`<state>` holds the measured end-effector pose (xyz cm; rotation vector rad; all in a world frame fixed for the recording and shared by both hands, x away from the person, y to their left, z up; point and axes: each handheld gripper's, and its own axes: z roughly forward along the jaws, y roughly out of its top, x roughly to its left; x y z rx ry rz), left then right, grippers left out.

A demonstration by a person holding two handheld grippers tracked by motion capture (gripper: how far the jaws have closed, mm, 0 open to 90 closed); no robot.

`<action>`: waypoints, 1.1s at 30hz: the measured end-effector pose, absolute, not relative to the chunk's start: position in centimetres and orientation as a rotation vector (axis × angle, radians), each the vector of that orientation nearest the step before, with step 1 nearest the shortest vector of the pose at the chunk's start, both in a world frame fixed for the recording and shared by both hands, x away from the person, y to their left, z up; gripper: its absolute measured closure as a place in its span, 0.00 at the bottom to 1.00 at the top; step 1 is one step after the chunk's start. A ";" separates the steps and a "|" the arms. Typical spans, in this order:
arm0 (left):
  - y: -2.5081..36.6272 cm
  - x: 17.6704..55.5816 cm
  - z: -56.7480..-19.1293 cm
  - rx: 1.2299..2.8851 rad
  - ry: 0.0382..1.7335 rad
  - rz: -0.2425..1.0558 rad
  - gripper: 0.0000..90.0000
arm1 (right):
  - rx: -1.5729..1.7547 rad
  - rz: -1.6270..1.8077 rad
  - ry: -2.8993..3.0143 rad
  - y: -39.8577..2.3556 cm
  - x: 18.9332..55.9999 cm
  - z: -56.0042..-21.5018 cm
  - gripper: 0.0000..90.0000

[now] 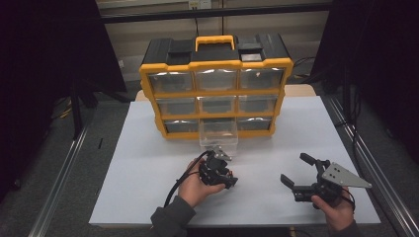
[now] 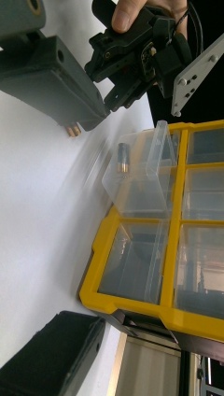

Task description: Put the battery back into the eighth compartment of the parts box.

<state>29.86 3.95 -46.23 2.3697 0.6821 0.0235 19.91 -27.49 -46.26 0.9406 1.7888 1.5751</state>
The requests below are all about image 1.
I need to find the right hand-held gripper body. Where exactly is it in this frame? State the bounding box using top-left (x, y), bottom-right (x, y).
top-left (293, 159), bottom-right (373, 203)

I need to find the metal floor rail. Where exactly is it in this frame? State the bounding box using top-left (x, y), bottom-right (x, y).
top-left (324, 96), bottom-right (419, 237)
top-left (29, 126), bottom-right (90, 237)

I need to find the grid of clear drawers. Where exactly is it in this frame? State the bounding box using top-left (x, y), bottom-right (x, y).
top-left (147, 68), bottom-right (285, 134)

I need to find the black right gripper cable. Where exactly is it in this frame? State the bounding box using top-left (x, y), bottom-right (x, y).
top-left (341, 188), bottom-right (357, 212)

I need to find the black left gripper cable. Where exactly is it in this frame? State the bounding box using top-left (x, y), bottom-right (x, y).
top-left (163, 150), bottom-right (212, 208)

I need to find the person's left hand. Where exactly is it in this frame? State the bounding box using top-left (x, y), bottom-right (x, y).
top-left (177, 159), bottom-right (227, 208)

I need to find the black curtain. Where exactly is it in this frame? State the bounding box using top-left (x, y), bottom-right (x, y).
top-left (0, 0), bottom-right (128, 201)
top-left (310, 0), bottom-right (419, 164)

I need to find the black floor cable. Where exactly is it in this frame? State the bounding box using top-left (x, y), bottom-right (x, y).
top-left (292, 56), bottom-right (318, 81)

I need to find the person's right hand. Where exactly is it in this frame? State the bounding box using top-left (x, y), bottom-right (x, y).
top-left (310, 187), bottom-right (356, 232)

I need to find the yellow black organizer cabinet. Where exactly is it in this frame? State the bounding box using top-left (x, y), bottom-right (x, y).
top-left (138, 33), bottom-right (294, 141)

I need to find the clear plastic storage drawer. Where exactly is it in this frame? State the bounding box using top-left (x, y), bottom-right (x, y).
top-left (198, 118), bottom-right (239, 157)

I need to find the black stand post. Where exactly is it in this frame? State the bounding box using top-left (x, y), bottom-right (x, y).
top-left (69, 77), bottom-right (84, 140)

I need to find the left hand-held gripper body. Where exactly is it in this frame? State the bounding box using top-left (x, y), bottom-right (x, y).
top-left (198, 146), bottom-right (233, 186)

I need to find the black horizontal bar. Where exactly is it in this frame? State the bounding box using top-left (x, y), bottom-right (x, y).
top-left (99, 2), bottom-right (334, 25)

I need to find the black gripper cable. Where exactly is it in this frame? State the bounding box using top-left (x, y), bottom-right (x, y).
top-left (341, 188), bottom-right (357, 212)
top-left (163, 150), bottom-right (212, 208)

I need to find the white wall socket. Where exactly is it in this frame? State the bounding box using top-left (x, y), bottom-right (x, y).
top-left (188, 0), bottom-right (212, 10)

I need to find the yellow carry handle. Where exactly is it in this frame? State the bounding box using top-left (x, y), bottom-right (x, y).
top-left (195, 35), bottom-right (236, 52)

